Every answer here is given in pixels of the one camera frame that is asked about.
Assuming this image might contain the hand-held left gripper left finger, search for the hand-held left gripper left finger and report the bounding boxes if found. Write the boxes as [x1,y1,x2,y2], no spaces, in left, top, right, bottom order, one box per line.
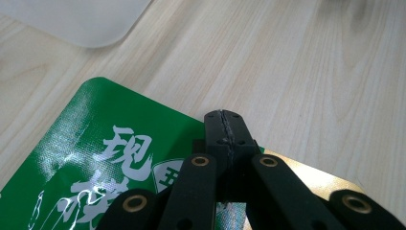
[192,109,233,175]

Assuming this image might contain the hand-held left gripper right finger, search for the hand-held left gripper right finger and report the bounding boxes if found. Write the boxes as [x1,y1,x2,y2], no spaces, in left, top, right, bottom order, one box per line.
[221,109,262,172]

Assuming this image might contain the green braised meat food packet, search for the green braised meat food packet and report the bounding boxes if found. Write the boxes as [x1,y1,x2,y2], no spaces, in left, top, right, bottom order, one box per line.
[0,76,365,230]

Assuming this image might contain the clear plastic container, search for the clear plastic container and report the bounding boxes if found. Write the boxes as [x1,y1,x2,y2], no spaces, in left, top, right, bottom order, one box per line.
[0,0,153,49]

